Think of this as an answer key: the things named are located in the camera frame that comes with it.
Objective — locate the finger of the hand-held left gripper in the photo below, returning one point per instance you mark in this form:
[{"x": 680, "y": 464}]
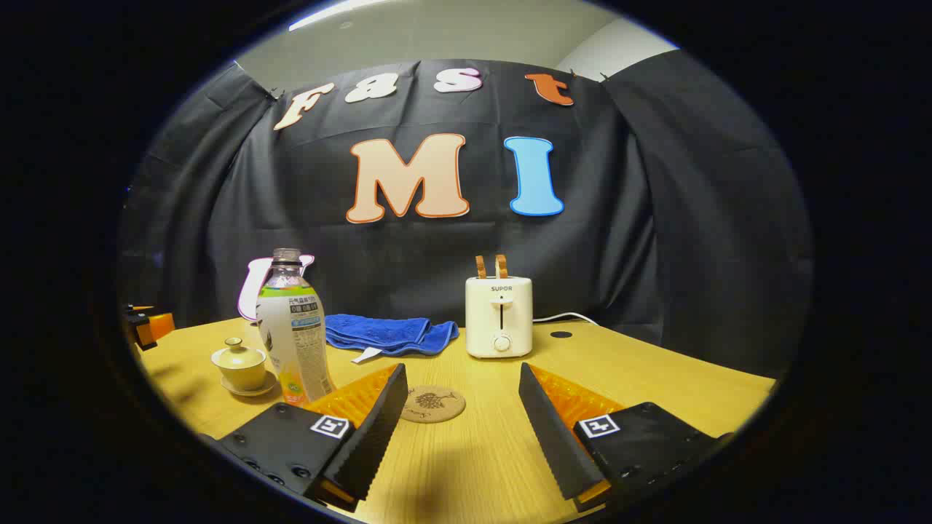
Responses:
[
  {"x": 138, "y": 308},
  {"x": 160, "y": 327}
]

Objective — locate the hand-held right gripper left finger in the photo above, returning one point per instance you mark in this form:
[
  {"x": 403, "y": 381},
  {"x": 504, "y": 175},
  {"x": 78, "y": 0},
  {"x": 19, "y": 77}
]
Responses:
[{"x": 371, "y": 437}]

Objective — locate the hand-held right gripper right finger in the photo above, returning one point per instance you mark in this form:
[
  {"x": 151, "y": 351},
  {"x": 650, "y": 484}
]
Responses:
[{"x": 557, "y": 437}]

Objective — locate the round cork coaster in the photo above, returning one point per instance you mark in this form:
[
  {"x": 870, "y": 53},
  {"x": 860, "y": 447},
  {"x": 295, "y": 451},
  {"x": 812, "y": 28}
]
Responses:
[{"x": 433, "y": 404}]

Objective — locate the pale yellow teacup lid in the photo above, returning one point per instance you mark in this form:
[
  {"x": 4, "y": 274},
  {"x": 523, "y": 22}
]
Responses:
[{"x": 238, "y": 356}]

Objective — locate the pale yellow ceramic teacup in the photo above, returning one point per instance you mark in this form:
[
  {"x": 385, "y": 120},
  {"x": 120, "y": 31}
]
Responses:
[{"x": 242, "y": 378}]

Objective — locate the clear labelled water bottle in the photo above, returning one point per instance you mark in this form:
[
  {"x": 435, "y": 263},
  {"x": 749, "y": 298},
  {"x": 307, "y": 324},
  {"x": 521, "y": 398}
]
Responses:
[{"x": 295, "y": 331}]

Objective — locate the blue folded towel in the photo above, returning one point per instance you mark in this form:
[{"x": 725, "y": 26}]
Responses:
[{"x": 386, "y": 333}]

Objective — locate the pale yellow ceramic saucer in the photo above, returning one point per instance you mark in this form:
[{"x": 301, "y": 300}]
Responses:
[{"x": 266, "y": 387}]

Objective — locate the white toaster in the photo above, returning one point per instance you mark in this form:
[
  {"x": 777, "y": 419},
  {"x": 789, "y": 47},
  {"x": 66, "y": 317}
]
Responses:
[{"x": 499, "y": 316}]

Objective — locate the toast bread slice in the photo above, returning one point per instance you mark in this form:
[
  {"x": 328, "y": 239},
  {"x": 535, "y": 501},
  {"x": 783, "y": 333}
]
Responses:
[
  {"x": 502, "y": 266},
  {"x": 480, "y": 267}
]

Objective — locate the black backdrop cloth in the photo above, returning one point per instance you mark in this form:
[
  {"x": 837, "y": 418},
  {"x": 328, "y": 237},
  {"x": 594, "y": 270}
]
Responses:
[{"x": 655, "y": 218}]

